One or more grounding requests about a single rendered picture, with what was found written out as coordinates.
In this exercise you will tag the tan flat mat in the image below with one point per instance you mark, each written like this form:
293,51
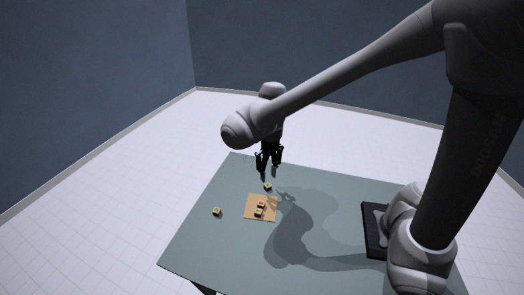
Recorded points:
269,211

